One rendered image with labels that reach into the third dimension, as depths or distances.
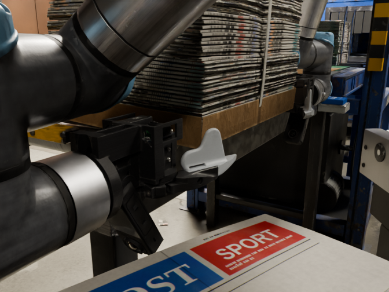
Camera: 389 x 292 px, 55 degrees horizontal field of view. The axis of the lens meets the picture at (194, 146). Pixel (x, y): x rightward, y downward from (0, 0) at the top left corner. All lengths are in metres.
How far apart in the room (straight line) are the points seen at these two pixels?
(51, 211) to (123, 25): 0.15
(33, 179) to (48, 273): 1.46
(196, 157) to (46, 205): 0.20
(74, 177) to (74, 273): 1.42
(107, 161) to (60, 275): 1.40
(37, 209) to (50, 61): 0.11
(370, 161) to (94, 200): 0.57
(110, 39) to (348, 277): 0.24
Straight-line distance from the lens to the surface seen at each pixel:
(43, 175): 0.31
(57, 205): 0.30
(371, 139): 0.77
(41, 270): 1.79
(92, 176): 0.32
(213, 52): 0.48
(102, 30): 0.32
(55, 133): 0.54
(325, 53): 1.05
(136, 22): 0.31
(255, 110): 0.62
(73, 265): 1.77
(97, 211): 0.32
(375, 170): 0.75
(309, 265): 0.20
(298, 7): 0.79
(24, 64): 0.28
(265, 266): 0.19
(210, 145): 0.44
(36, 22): 4.34
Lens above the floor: 0.93
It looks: 16 degrees down
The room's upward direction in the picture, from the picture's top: straight up
